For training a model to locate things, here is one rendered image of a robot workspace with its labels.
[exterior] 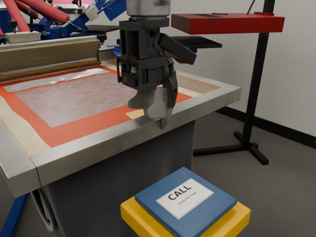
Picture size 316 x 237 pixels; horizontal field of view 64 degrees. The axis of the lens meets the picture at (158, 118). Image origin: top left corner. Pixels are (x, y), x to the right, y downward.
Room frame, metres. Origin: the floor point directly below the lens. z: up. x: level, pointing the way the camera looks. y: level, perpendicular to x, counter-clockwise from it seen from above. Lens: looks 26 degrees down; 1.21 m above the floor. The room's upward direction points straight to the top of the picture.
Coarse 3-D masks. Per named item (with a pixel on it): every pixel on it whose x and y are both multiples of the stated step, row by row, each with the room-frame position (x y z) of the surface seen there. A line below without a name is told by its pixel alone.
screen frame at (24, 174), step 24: (216, 96) 0.59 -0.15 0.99; (0, 120) 0.46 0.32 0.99; (144, 120) 0.46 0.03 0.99; (192, 120) 0.53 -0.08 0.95; (0, 144) 0.36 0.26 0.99; (72, 144) 0.36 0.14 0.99; (96, 144) 0.37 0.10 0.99; (120, 144) 0.40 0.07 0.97; (0, 168) 0.32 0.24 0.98; (24, 168) 0.30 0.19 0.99; (48, 168) 0.31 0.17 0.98; (72, 168) 0.34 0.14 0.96; (24, 192) 0.29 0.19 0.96
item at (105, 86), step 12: (60, 72) 0.94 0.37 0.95; (72, 72) 0.94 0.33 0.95; (108, 72) 0.94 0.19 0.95; (120, 72) 0.94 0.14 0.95; (84, 84) 0.80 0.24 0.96; (96, 84) 0.80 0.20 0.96; (108, 84) 0.80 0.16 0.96; (120, 84) 0.80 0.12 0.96; (96, 96) 0.68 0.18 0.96; (108, 96) 0.68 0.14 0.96; (120, 96) 0.68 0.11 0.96; (132, 96) 0.68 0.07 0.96; (180, 96) 0.69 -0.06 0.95; (120, 108) 0.60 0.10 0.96
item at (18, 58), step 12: (12, 48) 0.86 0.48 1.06; (24, 48) 0.86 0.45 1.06; (36, 48) 0.89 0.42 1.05; (48, 48) 0.91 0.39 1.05; (60, 48) 0.94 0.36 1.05; (72, 48) 0.97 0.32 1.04; (84, 48) 1.00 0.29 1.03; (96, 48) 1.04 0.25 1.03; (0, 60) 0.81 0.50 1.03; (12, 60) 0.83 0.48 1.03; (24, 60) 0.85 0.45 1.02; (36, 60) 0.88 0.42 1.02; (48, 60) 0.91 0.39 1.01; (60, 60) 0.93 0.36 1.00; (72, 60) 0.97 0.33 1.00
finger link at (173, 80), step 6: (168, 66) 0.47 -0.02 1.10; (174, 72) 0.45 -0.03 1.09; (168, 78) 0.45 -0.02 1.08; (174, 78) 0.45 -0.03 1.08; (168, 84) 0.45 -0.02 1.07; (174, 84) 0.45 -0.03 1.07; (168, 90) 0.45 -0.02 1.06; (174, 90) 0.45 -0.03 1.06; (168, 96) 0.45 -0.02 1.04; (174, 96) 0.45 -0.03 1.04; (168, 102) 0.45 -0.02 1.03; (174, 102) 0.45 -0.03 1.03; (168, 108) 0.45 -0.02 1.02
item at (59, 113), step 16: (16, 80) 0.84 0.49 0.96; (16, 96) 0.69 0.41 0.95; (32, 96) 0.68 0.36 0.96; (48, 96) 0.68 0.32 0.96; (64, 96) 0.68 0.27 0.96; (80, 96) 0.68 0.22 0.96; (16, 112) 0.57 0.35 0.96; (32, 112) 0.57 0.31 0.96; (48, 112) 0.57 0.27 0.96; (64, 112) 0.57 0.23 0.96; (80, 112) 0.57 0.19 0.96; (96, 112) 0.57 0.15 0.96; (112, 112) 0.57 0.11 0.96; (48, 128) 0.49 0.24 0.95; (64, 128) 0.49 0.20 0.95; (80, 128) 0.49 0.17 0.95; (96, 128) 0.49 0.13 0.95; (48, 144) 0.42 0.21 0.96
